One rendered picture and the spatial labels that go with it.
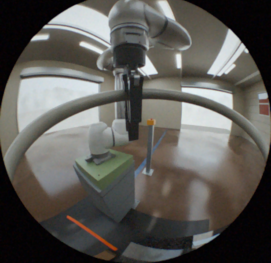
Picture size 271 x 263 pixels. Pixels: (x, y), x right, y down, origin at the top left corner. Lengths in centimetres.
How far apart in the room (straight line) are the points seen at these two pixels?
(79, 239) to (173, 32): 163
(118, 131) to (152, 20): 57
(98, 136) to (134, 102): 42
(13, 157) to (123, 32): 26
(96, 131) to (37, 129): 43
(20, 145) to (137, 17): 29
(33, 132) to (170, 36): 36
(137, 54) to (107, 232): 135
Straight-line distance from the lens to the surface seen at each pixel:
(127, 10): 23
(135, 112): 16
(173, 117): 617
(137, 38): 19
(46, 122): 16
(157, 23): 25
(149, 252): 53
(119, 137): 56
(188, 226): 135
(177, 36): 30
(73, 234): 140
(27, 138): 16
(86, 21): 326
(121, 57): 18
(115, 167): 52
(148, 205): 134
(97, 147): 56
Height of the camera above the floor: 121
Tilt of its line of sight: 12 degrees down
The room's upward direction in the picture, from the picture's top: straight up
